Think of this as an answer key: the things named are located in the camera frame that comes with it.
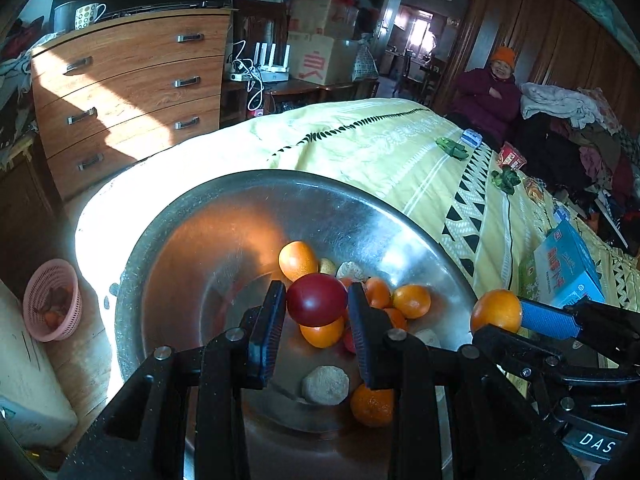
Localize orange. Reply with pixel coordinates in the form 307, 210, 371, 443
470, 289, 523, 334

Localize cherry tomato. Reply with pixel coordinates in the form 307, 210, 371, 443
286, 273, 348, 327

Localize blue green food box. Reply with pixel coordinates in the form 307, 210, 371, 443
533, 220, 604, 308

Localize yellow patterned blanket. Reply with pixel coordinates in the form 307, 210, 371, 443
75, 99, 555, 294

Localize orange snack packet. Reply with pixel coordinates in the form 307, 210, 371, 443
523, 177, 544, 204

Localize green leafy vegetable left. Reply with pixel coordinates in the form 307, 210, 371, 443
490, 166, 522, 196

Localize pink plastic basket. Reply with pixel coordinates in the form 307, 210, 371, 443
23, 259, 82, 342

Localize red instant noodle cup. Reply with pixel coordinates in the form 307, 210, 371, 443
497, 142, 527, 170

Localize pile of clothes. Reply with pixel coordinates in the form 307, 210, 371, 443
510, 82, 639, 256

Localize seated person in purple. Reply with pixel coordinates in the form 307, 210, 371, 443
445, 46, 521, 152

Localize wooden chest of drawers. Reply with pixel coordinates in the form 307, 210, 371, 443
32, 9, 231, 200

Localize cardboard boxes stack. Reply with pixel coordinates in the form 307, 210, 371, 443
288, 0, 358, 86

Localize white wifi router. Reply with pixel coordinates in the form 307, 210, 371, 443
229, 40, 291, 84

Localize patterned mug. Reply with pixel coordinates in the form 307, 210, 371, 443
74, 3, 107, 30

